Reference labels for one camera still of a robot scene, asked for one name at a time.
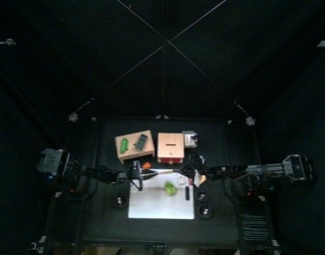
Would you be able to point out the toy cleaver with white blade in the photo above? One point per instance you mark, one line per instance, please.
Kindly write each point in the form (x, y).
(162, 171)

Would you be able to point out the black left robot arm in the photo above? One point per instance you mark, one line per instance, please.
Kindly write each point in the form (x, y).
(87, 172)

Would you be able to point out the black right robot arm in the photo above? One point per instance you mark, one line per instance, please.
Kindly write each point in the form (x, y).
(262, 171)

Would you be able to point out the small orange toy piece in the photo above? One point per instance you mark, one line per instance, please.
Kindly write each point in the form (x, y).
(146, 165)

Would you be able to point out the low white toy block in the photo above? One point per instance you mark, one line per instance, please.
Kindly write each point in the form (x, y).
(182, 180)

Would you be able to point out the flat red toy block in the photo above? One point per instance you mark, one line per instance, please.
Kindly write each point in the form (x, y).
(188, 181)

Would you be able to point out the flat yellow toy block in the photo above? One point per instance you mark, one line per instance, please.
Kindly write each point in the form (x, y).
(202, 179)

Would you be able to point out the wooden toy stove with holes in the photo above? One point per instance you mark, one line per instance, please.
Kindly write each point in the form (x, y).
(136, 156)

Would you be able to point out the green toy lettuce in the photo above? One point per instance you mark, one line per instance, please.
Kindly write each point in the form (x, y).
(170, 188)

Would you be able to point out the wooden box with red panel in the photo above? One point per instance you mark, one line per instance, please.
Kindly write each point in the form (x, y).
(170, 146)

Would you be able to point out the small black round bowl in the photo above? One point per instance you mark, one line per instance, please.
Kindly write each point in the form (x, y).
(120, 200)
(200, 196)
(204, 211)

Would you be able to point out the green toy vegetable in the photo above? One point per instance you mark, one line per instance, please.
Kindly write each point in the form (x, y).
(124, 146)

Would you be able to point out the white cutting board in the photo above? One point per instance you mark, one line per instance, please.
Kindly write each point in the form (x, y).
(156, 205)

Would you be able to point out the black printed instruction sheet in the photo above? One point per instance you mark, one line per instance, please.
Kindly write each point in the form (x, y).
(254, 232)

